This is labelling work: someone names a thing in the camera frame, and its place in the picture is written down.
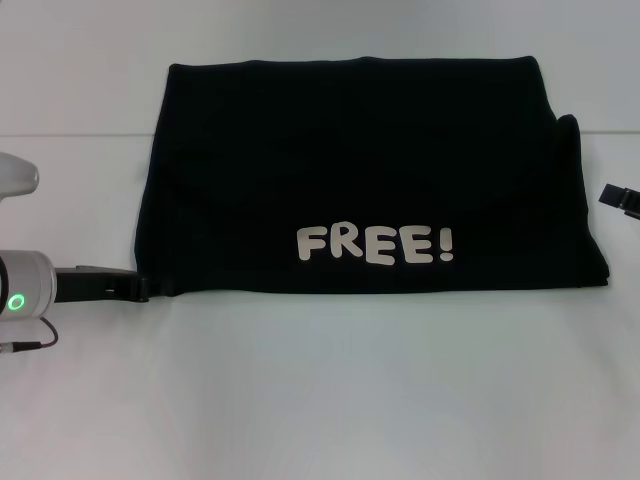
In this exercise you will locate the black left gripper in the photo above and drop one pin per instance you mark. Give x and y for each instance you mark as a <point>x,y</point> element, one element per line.
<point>95,285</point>

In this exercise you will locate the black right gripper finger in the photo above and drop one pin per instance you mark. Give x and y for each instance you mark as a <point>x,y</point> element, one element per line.
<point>622,200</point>

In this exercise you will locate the black t-shirt with FREE print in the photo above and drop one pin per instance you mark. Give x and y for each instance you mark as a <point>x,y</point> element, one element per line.
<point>350,150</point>

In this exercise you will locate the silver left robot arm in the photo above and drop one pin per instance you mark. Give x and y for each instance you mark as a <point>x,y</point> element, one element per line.
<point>27,287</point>

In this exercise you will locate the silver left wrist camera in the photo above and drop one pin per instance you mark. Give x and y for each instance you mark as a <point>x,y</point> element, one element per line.
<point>15,175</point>

